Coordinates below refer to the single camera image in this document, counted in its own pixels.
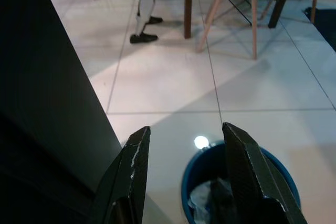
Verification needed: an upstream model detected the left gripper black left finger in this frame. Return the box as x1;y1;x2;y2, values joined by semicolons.
91;125;152;224

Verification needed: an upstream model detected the black table leg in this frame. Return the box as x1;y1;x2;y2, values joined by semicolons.
267;0;295;29

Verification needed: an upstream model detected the dark blue rug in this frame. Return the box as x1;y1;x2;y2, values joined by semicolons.
303;7;336;51

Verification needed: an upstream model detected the round blue waste bin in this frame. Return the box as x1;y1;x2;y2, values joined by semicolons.
181;140;301;224

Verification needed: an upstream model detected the crumpled clear bin liner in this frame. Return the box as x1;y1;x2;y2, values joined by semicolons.
187;178;237;224

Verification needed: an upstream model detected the brown wooden table leg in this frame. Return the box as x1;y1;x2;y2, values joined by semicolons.
184;0;194;39

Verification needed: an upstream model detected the person in white trousers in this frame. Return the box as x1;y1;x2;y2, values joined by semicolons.
130;0;164;44

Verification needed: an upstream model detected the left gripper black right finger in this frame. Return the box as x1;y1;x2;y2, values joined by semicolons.
222;122;310;224

